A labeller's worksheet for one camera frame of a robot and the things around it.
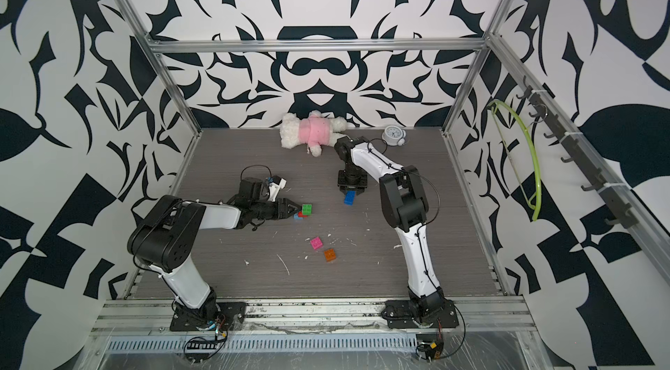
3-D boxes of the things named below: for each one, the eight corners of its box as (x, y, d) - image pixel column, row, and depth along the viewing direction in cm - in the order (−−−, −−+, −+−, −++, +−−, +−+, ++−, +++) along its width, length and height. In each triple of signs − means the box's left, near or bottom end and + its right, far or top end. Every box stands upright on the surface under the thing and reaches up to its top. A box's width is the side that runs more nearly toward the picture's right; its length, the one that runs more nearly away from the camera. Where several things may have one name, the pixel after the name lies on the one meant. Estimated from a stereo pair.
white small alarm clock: (383, 145, 115) (384, 140, 113) (381, 130, 121) (382, 126, 118) (406, 145, 115) (408, 140, 113) (403, 130, 121) (404, 126, 118)
